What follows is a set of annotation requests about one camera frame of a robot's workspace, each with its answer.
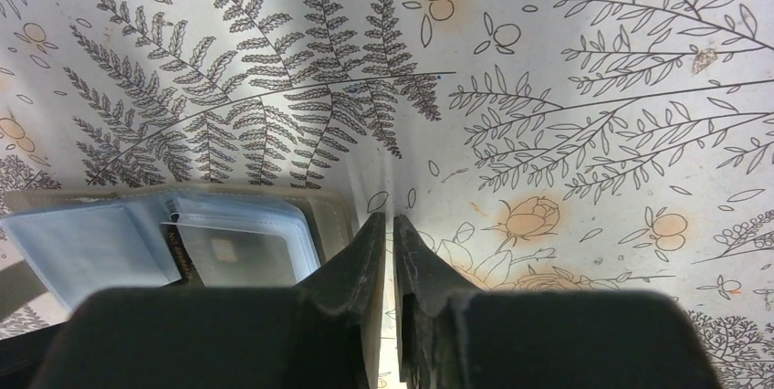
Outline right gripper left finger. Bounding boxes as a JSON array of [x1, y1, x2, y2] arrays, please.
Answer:
[[32, 213, 386, 388]]

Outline grey card holder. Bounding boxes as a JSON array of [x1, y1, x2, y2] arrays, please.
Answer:
[[1, 184, 353, 310]]

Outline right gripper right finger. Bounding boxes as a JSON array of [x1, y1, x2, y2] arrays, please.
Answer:
[[392, 216, 720, 388]]

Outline dark credit card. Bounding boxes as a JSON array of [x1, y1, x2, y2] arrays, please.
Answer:
[[163, 223, 298, 288]]

